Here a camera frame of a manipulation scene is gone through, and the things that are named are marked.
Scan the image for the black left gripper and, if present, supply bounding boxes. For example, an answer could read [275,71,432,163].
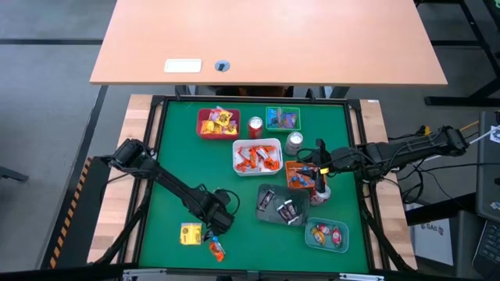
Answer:
[201,189,238,243]

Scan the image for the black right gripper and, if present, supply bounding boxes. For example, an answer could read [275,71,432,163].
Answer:
[299,138,360,194]

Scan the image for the Hershey's chocolate bar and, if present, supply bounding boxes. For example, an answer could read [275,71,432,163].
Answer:
[276,203,291,224]
[258,189,276,212]
[284,199,300,222]

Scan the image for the orange wrapped hard candy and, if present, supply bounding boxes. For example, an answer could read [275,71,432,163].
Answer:
[309,226,327,245]

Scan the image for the orange plastic basket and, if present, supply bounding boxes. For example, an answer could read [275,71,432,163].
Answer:
[285,159,327,190]

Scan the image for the red Coca-Cola can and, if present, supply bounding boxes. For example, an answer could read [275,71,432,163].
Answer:
[309,185,333,208]

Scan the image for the silver diet soda can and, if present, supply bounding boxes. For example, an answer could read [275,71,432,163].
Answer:
[284,131,305,157]

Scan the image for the white plastic bin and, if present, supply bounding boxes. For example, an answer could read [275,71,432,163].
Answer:
[231,137,284,177]

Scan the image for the grey translucent plastic bin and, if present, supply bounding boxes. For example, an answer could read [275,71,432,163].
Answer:
[255,183,311,229]

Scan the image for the green plastic basket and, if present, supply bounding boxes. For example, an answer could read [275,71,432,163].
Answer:
[265,106,302,133]

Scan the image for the orange Fanta can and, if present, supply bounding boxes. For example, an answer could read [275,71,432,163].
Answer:
[247,116,264,141]

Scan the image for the teal plastic bin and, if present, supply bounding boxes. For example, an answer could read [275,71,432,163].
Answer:
[304,217,350,254]

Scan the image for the wooden side plank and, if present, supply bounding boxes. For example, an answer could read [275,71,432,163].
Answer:
[351,99,418,270]
[87,93,165,265]

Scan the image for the red plastic bin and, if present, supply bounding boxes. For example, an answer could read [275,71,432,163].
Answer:
[195,108,241,141]

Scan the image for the white cardboard box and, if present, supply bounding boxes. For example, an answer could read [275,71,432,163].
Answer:
[405,212,456,267]

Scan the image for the light wooden desk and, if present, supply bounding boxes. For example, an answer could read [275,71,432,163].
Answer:
[89,0,448,87]

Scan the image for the hazard-striped black strip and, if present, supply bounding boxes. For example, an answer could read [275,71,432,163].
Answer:
[41,155,95,270]

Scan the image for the white rectangular desk plate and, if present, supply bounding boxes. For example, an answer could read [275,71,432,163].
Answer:
[163,58,203,74]

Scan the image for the black flat device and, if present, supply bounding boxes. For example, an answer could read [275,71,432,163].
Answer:
[477,110,500,223]

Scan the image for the black keyboard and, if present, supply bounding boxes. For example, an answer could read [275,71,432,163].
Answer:
[471,219,500,279]

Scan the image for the black chair leg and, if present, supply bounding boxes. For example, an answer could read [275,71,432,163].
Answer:
[0,165,30,183]

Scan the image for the silver metal bracket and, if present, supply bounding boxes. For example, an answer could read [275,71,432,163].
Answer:
[338,272,386,281]
[122,268,168,281]

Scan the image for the white cable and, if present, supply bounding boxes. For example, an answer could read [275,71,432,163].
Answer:
[466,127,498,146]

